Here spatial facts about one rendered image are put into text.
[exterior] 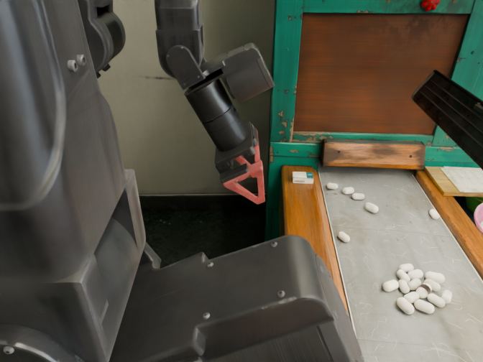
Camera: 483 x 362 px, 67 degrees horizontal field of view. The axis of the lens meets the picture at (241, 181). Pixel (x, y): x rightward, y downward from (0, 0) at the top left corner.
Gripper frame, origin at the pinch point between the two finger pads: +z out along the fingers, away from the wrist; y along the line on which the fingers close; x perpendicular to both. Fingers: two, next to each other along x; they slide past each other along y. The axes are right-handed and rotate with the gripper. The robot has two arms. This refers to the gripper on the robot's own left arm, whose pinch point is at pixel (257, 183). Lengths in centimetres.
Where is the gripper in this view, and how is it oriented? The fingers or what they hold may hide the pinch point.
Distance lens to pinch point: 63.4
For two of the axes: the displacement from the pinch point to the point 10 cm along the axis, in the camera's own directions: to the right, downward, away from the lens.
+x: -8.9, 4.0, 2.2
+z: 4.5, 7.6, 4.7
